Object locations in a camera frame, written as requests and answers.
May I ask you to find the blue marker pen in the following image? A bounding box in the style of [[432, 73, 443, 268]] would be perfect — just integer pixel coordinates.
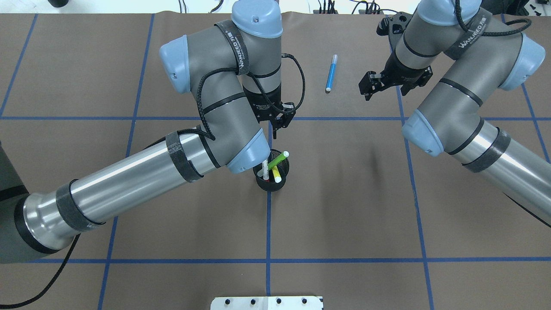
[[325, 54, 338, 93]]

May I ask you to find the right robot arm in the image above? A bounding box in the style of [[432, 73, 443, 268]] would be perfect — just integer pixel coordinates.
[[359, 0, 551, 226]]

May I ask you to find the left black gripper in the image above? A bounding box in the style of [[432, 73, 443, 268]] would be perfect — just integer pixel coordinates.
[[251, 88, 297, 139]]

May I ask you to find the red capped white marker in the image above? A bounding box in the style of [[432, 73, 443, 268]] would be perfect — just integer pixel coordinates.
[[262, 160, 269, 181]]

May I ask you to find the green marker pen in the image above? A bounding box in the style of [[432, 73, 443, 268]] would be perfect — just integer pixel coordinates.
[[268, 151, 289, 169]]

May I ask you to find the yellow marker pen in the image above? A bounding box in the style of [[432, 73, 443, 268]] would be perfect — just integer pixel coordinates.
[[270, 166, 283, 184]]

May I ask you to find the brown paper table cover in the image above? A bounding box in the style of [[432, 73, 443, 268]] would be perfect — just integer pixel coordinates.
[[1, 12, 551, 310]]

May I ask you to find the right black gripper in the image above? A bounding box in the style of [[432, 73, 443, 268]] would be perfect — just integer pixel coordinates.
[[359, 54, 433, 101]]

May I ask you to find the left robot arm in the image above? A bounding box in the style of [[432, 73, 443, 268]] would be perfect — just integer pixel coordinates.
[[0, 0, 283, 264]]

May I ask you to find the black mesh pen cup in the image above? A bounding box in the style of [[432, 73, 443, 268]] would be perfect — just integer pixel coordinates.
[[253, 159, 290, 192]]

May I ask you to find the white metal base plate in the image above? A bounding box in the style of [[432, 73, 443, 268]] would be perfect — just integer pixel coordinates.
[[210, 296, 324, 310]]

